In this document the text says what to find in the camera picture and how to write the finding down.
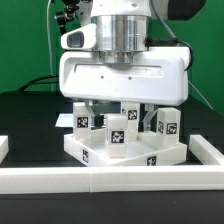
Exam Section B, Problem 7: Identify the white U-shaped workspace fence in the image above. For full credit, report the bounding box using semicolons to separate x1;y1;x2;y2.
0;135;224;194

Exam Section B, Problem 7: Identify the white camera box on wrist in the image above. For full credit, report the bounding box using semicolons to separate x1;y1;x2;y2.
61;23;97;50

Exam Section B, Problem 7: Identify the grey thin cable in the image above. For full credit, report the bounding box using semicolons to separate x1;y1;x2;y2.
46;0;56;92

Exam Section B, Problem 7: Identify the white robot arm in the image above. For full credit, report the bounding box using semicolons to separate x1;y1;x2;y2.
59;0;206;106

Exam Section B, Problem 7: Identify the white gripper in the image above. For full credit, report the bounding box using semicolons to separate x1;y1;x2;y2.
59;47;189;132

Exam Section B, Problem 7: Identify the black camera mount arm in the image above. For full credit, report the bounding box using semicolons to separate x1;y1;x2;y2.
55;0;93;34

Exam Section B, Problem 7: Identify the white fiducial marker sheet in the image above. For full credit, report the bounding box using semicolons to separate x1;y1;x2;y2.
55;113;73;128

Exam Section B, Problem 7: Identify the black cable bundle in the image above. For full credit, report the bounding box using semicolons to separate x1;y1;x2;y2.
18;74;61;93

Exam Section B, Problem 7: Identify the white square table top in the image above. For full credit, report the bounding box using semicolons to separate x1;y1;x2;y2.
64;130;187;167

